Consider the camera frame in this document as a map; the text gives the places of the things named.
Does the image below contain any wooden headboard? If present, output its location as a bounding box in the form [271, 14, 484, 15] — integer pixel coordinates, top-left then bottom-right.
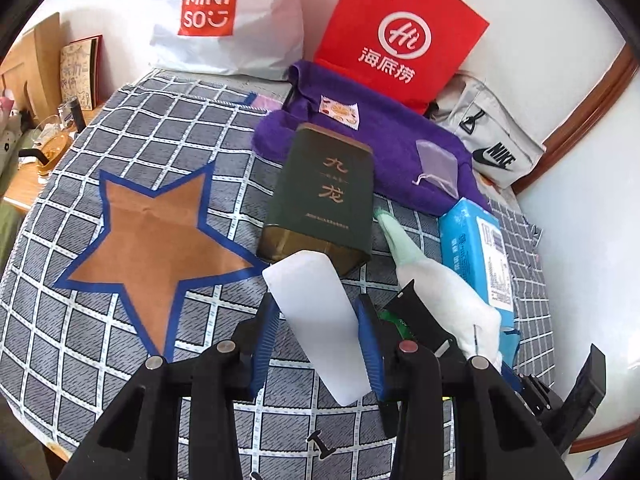
[1, 13, 62, 120]

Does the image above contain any grey Nike waist bag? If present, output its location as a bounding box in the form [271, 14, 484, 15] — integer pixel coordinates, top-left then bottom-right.
[431, 73, 546, 188]

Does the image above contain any white Miniso plastic bag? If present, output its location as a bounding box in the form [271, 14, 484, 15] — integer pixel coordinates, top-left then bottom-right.
[150, 0, 304, 81]

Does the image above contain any green tissue packet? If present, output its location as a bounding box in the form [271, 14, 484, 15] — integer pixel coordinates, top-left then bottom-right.
[378, 309, 414, 340]

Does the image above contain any framed picture book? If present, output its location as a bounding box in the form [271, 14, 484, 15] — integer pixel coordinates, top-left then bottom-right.
[60, 35, 102, 110]

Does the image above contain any red paper shopping bag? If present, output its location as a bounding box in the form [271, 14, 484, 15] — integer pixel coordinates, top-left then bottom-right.
[314, 0, 489, 114]

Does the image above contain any wooden nightstand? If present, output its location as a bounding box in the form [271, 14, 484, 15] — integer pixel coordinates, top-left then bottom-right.
[3, 126, 78, 214]

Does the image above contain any clear drawstring pouch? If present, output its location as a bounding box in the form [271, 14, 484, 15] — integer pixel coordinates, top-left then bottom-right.
[413, 140, 460, 200]

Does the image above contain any white foam sponge block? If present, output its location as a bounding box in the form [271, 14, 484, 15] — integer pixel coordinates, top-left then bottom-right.
[262, 250, 371, 406]

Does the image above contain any fruit print wipe packet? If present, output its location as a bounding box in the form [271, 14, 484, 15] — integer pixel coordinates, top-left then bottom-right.
[319, 96, 360, 130]

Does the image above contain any blue tissue pack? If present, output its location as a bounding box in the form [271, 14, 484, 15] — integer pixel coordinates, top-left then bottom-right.
[438, 198, 515, 330]

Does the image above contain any glass amber teapot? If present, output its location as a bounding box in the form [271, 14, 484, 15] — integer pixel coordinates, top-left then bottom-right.
[18, 96, 86, 179]

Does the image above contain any purple towel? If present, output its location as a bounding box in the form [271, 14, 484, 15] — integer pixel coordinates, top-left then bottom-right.
[252, 60, 491, 216]

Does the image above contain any dark green tea tin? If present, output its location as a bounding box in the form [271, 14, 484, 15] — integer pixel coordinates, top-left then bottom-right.
[257, 122, 374, 276]

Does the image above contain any grey checkered cloth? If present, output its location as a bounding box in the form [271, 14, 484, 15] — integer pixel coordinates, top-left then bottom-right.
[1, 70, 555, 479]

